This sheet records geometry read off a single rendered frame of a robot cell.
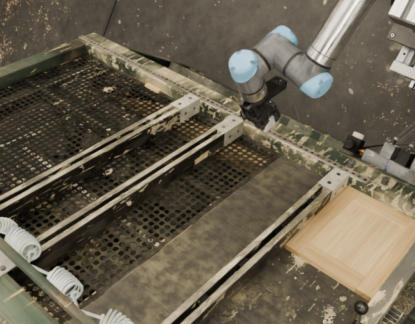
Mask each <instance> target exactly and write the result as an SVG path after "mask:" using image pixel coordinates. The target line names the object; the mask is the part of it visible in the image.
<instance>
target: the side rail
mask: <svg viewBox="0 0 415 324"><path fill-rule="evenodd" d="M85 46H86V45H85V44H84V43H82V42H80V41H79V40H72V41H70V42H67V43H65V44H62V45H59V46H57V47H54V48H51V49H49V50H46V51H43V52H41V53H38V54H36V55H32V56H30V57H27V58H24V59H22V60H19V61H17V62H14V63H11V64H9V65H6V66H3V67H0V87H3V86H6V85H8V84H11V83H13V82H16V81H18V80H20V79H23V78H26V77H28V76H30V75H33V74H35V73H38V72H40V71H43V70H45V69H48V68H51V67H53V66H56V65H58V64H61V63H63V62H65V61H68V60H71V59H73V58H75V57H78V56H80V55H83V54H85V53H86V48H85Z"/></svg>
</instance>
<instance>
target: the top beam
mask: <svg viewBox="0 0 415 324"><path fill-rule="evenodd" d="M0 324H60V323H59V322H58V321H57V320H56V319H55V318H54V317H53V316H52V315H50V314H49V313H48V312H47V311H46V310H45V309H44V308H43V307H42V306H41V305H40V304H39V303H38V302H37V301H36V300H34V299H33V298H32V297H31V296H30V295H29V294H28V293H27V292H26V291H25V290H24V289H23V288H22V287H21V286H20V285H19V284H18V283H17V282H16V281H15V280H14V279H13V278H12V277H11V276H10V275H9V274H8V273H5V274H4V275H3V276H1V277H0Z"/></svg>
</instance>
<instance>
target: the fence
mask: <svg viewBox="0 0 415 324"><path fill-rule="evenodd" d="M414 274H415V243H414V244H413V245H412V247H411V248H410V249H409V250H408V252H407V253H406V255H405V256H404V257H403V258H402V260H401V261H400V263H399V264H398V265H397V266H396V268H395V269H394V271H393V272H392V273H391V274H390V275H389V277H388V278H387V280H386V281H385V282H384V283H383V285H382V286H381V288H379V290H378V291H377V293H376V294H375V295H374V296H373V298H372V299H371V301H370V302H369V303H368V307H369V310H368V312H367V313H366V314H365V315H362V317H361V321H360V322H361V323H362V324H379V322H380V320H381V319H382V317H383V316H384V314H385V313H386V312H387V310H388V309H389V307H390V306H391V305H393V303H394V302H395V301H396V299H397V298H398V297H399V295H400V294H401V293H402V291H403V290H404V288H405V287H406V286H407V284H408V283H409V282H410V280H411V278H412V277H413V276H414Z"/></svg>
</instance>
